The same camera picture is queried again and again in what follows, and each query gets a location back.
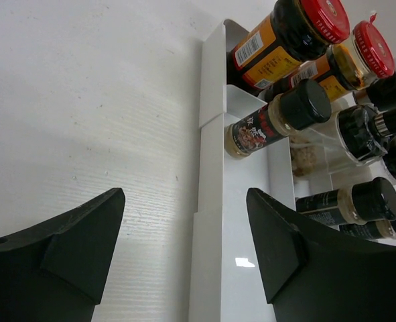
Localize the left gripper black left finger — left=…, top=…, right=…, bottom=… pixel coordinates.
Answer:
left=0, top=188, right=125, bottom=321

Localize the silver-capped spice bottle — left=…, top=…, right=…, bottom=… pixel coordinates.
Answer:
left=352, top=58, right=396, bottom=112

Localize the small black-capped pepper jar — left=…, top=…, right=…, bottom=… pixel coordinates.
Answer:
left=339, top=219, right=396, bottom=240

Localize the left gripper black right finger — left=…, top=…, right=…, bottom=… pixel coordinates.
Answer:
left=246, top=188, right=396, bottom=321

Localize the black-capped beige bottle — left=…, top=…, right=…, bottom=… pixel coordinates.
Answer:
left=289, top=105, right=396, bottom=178
left=331, top=136, right=396, bottom=189

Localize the small black-capped spice jar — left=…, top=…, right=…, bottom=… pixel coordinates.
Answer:
left=224, top=79, right=332, bottom=159

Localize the red-capped amber sauce jar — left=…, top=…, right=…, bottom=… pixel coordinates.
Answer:
left=226, top=0, right=350, bottom=95

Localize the white compartment organizer tray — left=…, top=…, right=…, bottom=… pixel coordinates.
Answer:
left=188, top=19, right=396, bottom=322

